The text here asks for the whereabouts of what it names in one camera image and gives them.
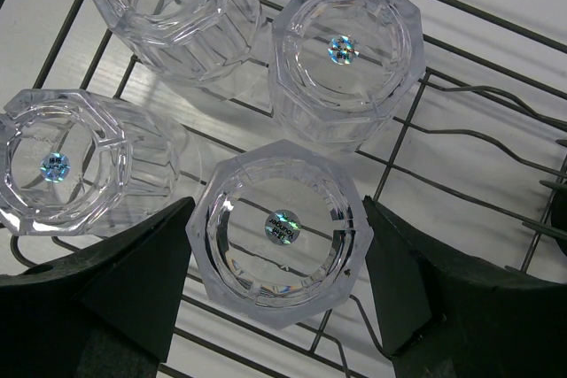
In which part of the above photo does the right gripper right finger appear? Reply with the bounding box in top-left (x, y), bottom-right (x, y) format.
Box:
top-left (363, 197), bottom-right (566, 377)

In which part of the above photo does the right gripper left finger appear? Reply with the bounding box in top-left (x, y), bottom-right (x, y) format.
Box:
top-left (1, 197), bottom-right (195, 377)

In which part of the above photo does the clear glass front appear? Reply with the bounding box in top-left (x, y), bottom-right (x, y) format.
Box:
top-left (268, 0), bottom-right (425, 152)

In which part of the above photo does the tall clear glass back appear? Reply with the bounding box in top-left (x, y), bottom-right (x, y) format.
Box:
top-left (93, 0), bottom-right (268, 101)

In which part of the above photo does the brown ceramic mug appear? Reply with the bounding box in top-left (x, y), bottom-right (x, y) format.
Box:
top-left (550, 189), bottom-right (567, 232)

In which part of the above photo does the black wire dish rack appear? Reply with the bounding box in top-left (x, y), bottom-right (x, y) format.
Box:
top-left (1, 0), bottom-right (566, 377)

